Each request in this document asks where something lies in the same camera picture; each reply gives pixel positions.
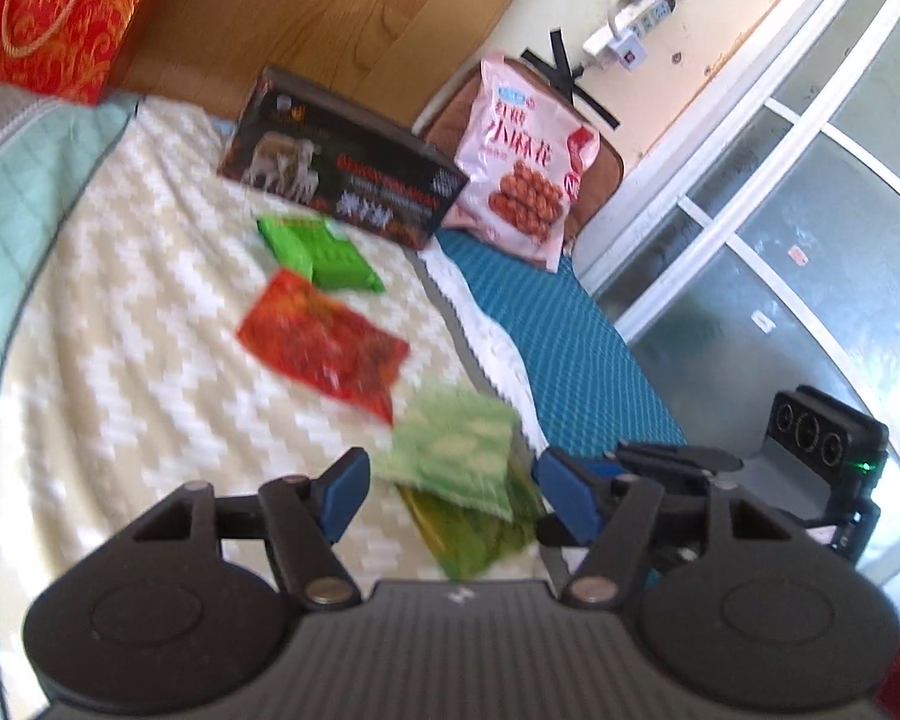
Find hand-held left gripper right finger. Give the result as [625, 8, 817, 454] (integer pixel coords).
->
[532, 448, 796, 608]

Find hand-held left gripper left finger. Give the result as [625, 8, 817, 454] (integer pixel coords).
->
[124, 446, 372, 608]

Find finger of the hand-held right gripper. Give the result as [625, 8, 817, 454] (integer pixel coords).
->
[611, 441, 747, 482]

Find green zip bag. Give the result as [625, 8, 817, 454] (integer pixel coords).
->
[397, 457, 548, 582]

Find light green snack packet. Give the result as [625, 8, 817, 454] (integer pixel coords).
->
[375, 382, 522, 522]

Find red snack packet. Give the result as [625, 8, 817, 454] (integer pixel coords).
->
[238, 268, 411, 422]

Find black cardboard box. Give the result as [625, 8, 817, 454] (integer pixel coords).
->
[217, 65, 472, 250]

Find teal patterned cloth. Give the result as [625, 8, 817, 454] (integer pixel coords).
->
[435, 229, 687, 458]

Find white framed glass door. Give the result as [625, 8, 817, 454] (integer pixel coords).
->
[570, 0, 900, 616]

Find beige patterned quilt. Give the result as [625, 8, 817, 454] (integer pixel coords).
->
[0, 82, 571, 720]

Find brown seat cushion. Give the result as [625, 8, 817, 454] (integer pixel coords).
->
[412, 64, 627, 256]

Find large pink snack bag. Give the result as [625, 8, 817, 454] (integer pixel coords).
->
[441, 52, 601, 272]

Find wooden headboard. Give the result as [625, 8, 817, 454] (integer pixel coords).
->
[101, 0, 563, 140]

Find red gift bag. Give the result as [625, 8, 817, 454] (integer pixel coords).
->
[0, 0, 181, 106]

